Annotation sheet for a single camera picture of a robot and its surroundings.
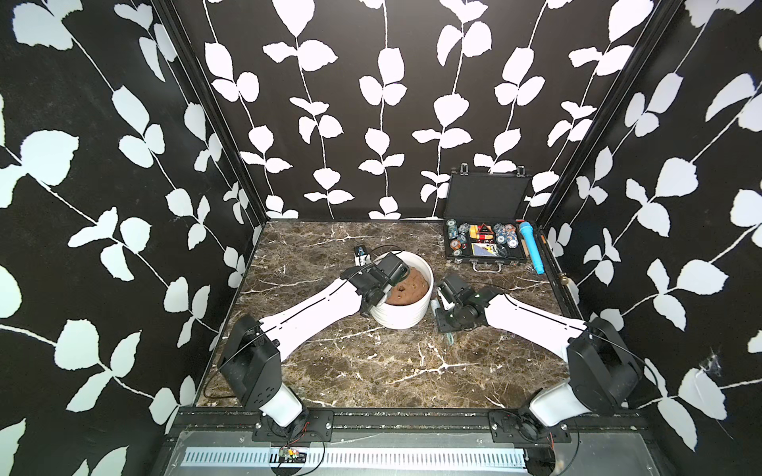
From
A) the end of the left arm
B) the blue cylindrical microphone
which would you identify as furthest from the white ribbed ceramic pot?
the blue cylindrical microphone

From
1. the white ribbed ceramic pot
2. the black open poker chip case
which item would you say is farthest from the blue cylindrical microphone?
the white ribbed ceramic pot

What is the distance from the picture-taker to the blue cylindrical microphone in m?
1.07

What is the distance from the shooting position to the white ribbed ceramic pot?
81cm

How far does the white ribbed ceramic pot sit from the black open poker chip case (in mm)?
232

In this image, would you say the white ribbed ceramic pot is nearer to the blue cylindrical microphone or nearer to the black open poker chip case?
the black open poker chip case

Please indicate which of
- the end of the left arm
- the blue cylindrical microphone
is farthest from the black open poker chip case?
the end of the left arm

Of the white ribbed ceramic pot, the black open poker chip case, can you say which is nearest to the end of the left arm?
the white ribbed ceramic pot

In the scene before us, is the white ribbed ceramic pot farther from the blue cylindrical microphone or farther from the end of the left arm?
the blue cylindrical microphone

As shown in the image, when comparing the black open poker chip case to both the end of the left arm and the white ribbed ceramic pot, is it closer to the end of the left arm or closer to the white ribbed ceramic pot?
the white ribbed ceramic pot

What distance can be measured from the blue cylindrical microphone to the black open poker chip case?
2 centimetres

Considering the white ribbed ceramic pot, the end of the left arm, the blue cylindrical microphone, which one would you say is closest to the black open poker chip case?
the blue cylindrical microphone

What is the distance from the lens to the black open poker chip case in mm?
1082

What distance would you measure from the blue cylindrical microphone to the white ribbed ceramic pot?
18.3 inches

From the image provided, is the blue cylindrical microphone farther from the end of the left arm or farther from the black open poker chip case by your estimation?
the end of the left arm
